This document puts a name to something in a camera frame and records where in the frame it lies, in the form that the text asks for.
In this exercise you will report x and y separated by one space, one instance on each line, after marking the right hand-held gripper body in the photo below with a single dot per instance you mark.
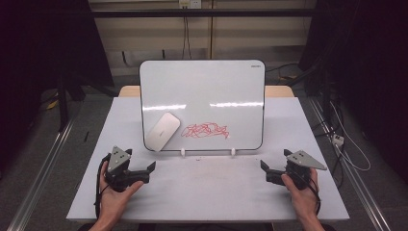
303 160

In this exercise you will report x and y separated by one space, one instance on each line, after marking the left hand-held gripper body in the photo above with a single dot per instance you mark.
118 160

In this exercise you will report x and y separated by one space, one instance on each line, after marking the white oval whiteboard eraser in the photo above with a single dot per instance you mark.
162 131

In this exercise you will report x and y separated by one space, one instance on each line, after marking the white whiteboard with black frame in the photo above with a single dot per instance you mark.
205 89

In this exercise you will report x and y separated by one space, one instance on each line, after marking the person's right hand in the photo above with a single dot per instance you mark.
304 202

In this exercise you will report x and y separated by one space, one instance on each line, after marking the person's left hand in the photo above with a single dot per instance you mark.
110 202

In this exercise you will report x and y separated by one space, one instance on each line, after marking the white whiteboard stand foot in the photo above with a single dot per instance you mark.
183 152
233 152

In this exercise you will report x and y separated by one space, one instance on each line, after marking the small black pen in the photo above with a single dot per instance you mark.
86 136

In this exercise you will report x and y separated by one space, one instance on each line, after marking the white power strip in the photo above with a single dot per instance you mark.
337 139

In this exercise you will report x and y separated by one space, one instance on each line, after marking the black metal stand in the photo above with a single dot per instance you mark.
63 102

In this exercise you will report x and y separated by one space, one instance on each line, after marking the black curtain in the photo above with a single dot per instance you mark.
38 57
369 64

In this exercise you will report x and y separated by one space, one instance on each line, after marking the yellowish vertical pipe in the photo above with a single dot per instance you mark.
210 32

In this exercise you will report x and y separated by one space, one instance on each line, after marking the black horizontal bar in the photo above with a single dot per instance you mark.
198 12

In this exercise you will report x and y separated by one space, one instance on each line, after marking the metal floor rail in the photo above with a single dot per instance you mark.
356 179
38 179

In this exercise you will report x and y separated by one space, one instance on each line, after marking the white wall socket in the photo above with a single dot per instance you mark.
190 4

